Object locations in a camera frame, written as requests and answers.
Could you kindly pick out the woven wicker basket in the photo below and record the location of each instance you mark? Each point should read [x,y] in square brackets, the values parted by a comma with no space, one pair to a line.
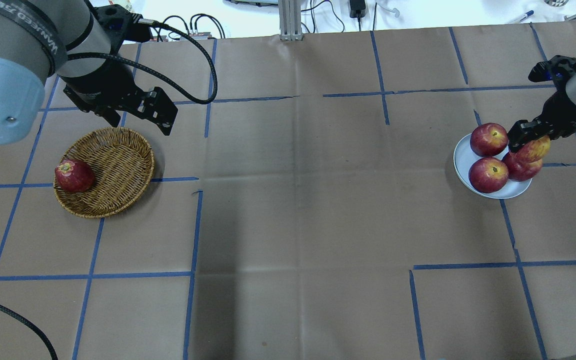
[123,164]

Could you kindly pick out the red apple plate side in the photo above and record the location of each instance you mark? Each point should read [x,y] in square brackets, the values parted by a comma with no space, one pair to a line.
[521,171]

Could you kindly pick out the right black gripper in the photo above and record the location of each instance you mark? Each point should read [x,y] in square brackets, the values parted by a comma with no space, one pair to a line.
[562,114]

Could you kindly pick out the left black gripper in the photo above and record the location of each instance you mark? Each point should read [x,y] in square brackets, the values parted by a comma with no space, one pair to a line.
[102,84]

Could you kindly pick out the red apple plate back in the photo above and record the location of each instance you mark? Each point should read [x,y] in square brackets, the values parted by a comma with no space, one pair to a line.
[489,139]

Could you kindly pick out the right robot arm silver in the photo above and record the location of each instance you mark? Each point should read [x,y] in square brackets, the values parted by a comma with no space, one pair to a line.
[561,70]

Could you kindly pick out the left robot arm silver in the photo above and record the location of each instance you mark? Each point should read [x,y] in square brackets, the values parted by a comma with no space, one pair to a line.
[80,44]

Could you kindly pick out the red apple plate front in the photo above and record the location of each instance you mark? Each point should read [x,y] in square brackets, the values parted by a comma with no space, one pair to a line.
[488,175]

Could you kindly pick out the light blue plate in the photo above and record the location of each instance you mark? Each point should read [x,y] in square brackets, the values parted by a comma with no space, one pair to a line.
[464,158]

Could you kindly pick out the red apple plate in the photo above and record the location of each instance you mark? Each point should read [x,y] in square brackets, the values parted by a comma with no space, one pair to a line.
[488,175]
[489,139]

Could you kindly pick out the aluminium profile post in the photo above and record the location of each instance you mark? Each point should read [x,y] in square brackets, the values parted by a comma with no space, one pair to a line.
[290,28]

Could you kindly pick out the black power adapter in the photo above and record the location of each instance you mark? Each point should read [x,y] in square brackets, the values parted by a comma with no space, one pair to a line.
[357,9]

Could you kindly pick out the yellow red apple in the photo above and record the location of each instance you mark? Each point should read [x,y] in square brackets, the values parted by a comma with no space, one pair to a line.
[534,150]

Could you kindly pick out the dark red apple in basket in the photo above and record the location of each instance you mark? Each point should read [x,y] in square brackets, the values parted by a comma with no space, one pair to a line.
[74,176]

